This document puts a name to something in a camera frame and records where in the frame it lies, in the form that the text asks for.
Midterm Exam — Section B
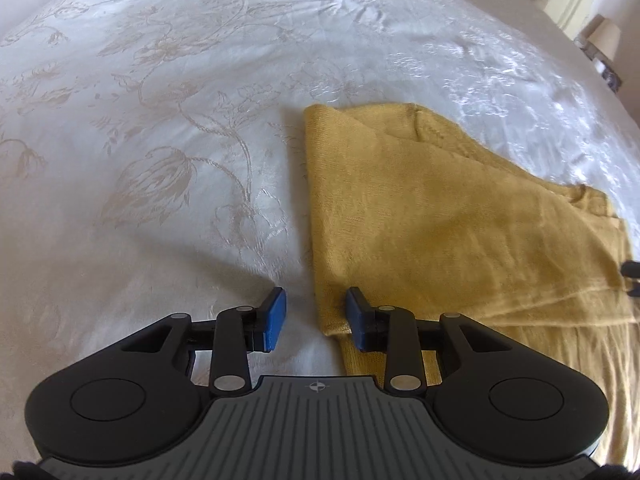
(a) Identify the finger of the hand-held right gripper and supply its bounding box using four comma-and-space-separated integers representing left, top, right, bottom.
620, 259, 640, 302

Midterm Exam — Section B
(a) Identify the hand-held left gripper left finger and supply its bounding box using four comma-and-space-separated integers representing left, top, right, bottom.
118, 287, 289, 395

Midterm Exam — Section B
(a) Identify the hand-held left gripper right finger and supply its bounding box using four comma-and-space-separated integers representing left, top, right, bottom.
346, 286, 512, 395

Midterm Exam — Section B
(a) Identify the yellow knit sweater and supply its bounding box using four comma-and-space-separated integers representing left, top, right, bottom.
302, 102, 640, 467

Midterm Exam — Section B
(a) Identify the white floral bedspread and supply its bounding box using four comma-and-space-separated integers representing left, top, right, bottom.
0, 0, 640, 480

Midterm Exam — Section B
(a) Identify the beige shade table lamp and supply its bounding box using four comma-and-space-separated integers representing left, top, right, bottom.
575, 16, 624, 62

